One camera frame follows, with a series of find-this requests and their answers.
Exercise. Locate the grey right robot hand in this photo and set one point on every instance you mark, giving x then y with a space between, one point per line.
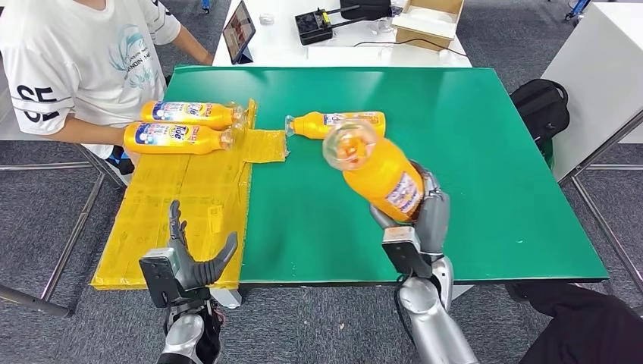
434 226

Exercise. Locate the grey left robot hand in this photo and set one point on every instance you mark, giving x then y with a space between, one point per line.
196 274

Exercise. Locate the orange detergent bottle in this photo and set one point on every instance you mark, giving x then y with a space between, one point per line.
216 116
176 145
311 126
382 176

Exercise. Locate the white table foot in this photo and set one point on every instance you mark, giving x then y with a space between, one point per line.
463 291
228 299

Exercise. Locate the yellow taped cardboard board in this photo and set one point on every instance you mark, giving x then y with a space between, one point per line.
171 211

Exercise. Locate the black backpack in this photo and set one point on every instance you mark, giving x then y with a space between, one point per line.
540 108

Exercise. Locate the person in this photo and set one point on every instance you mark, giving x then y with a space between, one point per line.
75 65
593 326

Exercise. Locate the open cardboard box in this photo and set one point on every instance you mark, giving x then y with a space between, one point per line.
427 30

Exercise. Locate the clear plastic wrapper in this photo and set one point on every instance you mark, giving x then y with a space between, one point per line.
382 25

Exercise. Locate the black bag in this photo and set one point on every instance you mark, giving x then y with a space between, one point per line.
364 7

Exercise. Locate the black controller with antennas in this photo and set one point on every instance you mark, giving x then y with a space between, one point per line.
311 25

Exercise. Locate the white table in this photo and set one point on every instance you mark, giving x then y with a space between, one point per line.
281 45

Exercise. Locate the black tablet on stand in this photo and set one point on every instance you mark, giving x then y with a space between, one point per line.
238 30

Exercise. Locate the small white case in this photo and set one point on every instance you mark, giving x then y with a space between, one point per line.
266 18

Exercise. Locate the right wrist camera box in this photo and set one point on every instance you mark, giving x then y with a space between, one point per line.
404 251

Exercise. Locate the grey metal frame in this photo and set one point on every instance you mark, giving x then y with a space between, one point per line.
25 298
604 226

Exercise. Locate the blue frame piece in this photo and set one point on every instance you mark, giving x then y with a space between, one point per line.
577 7
206 6

